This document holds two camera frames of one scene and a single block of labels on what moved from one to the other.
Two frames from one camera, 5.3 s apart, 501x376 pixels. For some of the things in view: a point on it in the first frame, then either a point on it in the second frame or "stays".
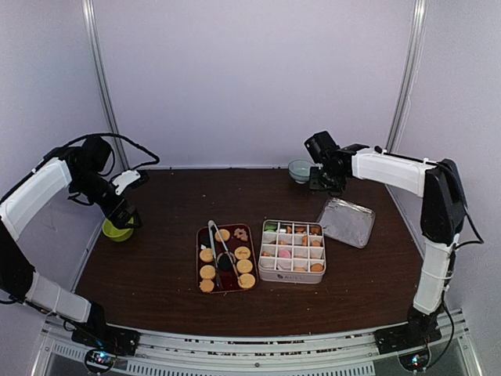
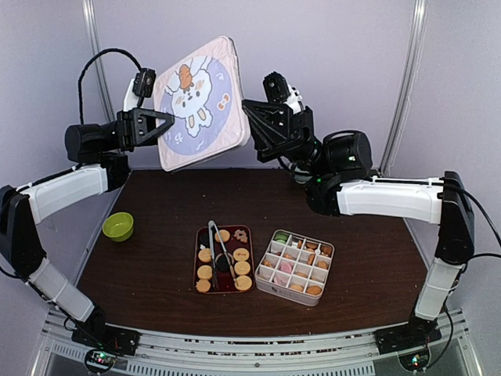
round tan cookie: (207, 272) stays
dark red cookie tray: (225, 258) stays
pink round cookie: (284, 254) -> (286, 267)
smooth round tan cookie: (317, 267) -> (314, 290)
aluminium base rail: (348, 352) stays
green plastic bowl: (116, 234) stays
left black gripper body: (117, 219) -> (125, 134)
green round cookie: (270, 228) -> (281, 236)
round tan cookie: (224, 233) stays
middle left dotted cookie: (207, 254) stays
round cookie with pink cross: (242, 252) stays
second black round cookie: (205, 239) stays
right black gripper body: (324, 181) -> (302, 125)
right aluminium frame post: (409, 74) stays
